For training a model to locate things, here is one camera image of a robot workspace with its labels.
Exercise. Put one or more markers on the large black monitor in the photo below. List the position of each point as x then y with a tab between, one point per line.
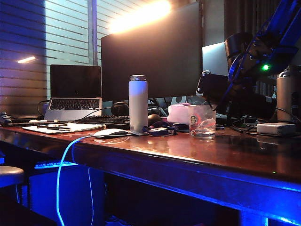
152	63

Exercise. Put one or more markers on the silver screen back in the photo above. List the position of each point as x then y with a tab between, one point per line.
214	58

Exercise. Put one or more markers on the pink plush cloth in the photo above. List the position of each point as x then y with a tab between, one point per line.
178	114

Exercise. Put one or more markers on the keyboard under desk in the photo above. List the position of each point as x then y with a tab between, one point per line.
54	164

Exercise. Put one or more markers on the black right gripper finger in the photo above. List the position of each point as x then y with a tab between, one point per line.
227	114
247	87

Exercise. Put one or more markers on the silver laptop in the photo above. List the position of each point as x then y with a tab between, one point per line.
75	81

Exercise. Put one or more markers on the round stool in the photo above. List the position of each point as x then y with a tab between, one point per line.
10	175

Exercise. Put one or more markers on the black knob device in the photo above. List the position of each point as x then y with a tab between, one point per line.
4	118

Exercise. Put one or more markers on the glass cup with logo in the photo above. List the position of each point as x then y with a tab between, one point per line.
201	128

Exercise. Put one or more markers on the black pen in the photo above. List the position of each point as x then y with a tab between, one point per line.
58	129
47	126

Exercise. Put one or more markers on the black keyboard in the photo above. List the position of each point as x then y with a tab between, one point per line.
105	120

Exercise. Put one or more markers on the under-desk cabinet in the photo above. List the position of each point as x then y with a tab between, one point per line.
70	195

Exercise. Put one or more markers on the steel tan thermos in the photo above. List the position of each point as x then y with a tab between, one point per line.
285	99

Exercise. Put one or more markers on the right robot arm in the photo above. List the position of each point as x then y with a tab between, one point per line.
284	21

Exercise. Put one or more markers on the silver monitor stand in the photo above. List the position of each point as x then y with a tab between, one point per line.
175	100

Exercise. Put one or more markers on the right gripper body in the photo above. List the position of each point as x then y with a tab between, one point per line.
258	63

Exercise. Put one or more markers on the black headphones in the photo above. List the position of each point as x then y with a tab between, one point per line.
120	109

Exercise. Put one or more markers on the black thermos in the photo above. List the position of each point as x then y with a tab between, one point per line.
254	106

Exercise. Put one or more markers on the white computer mouse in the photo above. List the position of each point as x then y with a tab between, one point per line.
108	133

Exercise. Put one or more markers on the black computer mouse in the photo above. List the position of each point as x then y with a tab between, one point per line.
154	118

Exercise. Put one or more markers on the white notepad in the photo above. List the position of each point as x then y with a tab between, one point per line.
80	127

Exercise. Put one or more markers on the white thermos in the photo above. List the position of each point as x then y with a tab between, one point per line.
138	106

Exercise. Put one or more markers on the white power adapter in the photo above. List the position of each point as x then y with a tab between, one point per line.
276	128

